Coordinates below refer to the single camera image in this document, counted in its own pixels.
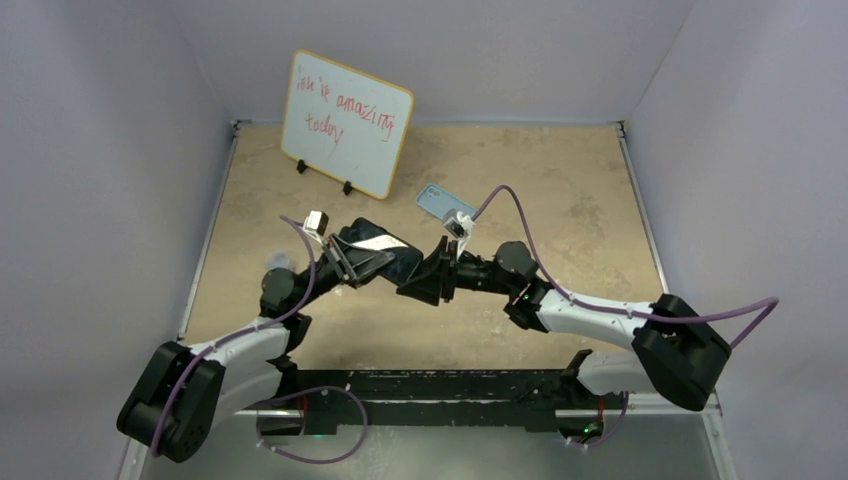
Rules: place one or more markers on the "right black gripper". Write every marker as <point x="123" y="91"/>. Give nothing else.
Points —
<point x="437" y="277"/>

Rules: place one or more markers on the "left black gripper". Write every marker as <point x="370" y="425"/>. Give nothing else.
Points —
<point x="352" y="262"/>

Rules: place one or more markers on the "black phone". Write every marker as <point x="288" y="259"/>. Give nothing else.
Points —
<point x="364" y="234"/>

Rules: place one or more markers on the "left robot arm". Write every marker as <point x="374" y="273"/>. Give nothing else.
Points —
<point x="184" y="391"/>

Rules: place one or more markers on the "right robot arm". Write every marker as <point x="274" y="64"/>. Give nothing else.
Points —
<point x="668" y="349"/>

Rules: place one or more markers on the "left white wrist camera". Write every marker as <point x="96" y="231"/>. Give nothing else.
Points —
<point x="315" y="226"/>

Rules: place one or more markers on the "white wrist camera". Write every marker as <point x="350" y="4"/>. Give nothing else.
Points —
<point x="460" y="225"/>
<point x="315" y="226"/>

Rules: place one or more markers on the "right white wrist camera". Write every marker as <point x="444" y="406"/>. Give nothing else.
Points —
<point x="460" y="225"/>

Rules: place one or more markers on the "white board with orange frame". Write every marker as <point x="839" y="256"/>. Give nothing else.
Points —
<point x="345" y="123"/>

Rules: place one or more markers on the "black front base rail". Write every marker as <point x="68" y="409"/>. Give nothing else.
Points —
<point x="536" y="400"/>

